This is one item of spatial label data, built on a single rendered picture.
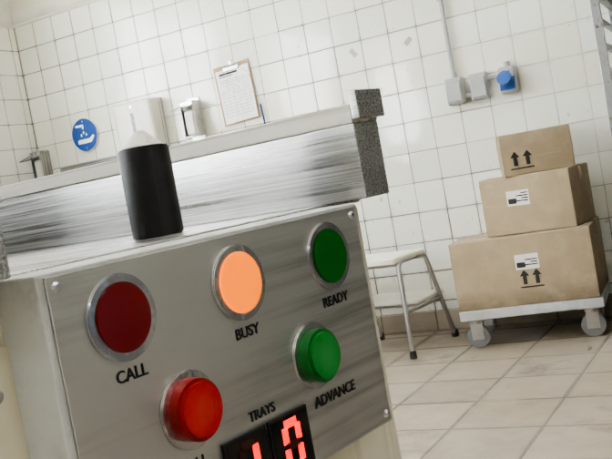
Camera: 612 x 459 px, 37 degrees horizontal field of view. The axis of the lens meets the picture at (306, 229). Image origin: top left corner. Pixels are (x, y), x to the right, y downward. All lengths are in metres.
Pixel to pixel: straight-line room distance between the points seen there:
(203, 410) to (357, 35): 4.32
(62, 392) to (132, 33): 5.07
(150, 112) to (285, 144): 4.62
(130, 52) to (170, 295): 5.02
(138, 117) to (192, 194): 4.60
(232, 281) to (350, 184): 0.14
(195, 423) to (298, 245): 0.13
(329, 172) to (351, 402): 0.15
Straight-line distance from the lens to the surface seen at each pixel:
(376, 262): 4.09
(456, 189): 4.54
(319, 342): 0.51
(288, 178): 0.61
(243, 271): 0.48
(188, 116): 5.12
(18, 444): 0.43
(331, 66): 4.77
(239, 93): 5.02
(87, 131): 5.64
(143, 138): 0.57
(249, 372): 0.48
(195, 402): 0.44
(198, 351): 0.46
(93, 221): 0.76
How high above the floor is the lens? 0.86
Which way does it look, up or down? 3 degrees down
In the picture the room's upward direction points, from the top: 10 degrees counter-clockwise
